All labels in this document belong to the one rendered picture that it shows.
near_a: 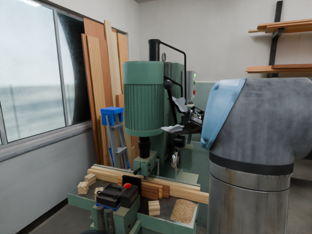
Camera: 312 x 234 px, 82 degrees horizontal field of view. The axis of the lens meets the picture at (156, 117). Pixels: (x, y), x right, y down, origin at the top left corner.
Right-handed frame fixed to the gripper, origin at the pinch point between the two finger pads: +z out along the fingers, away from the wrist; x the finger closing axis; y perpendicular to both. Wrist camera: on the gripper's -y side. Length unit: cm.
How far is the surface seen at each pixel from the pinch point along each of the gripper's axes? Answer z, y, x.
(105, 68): 43, -140, -115
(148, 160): -7.0, -21.9, 13.4
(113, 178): 1.4, -43.9, 22.6
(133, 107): 10.1, -7.6, -0.3
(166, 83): 4.8, 8.9, -5.4
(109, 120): 13, -100, -31
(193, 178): -49, -46, 6
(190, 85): -15.3, -11.7, -31.1
